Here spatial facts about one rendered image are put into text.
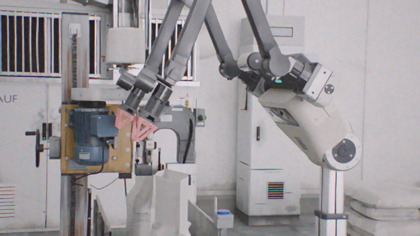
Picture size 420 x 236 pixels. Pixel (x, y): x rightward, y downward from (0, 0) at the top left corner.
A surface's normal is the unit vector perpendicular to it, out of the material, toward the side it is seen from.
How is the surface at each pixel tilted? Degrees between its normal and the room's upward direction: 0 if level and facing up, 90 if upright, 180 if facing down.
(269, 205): 90
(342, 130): 115
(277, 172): 90
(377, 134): 90
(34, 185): 90
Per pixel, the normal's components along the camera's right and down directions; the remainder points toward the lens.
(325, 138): 0.52, 0.47
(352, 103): 0.22, 0.06
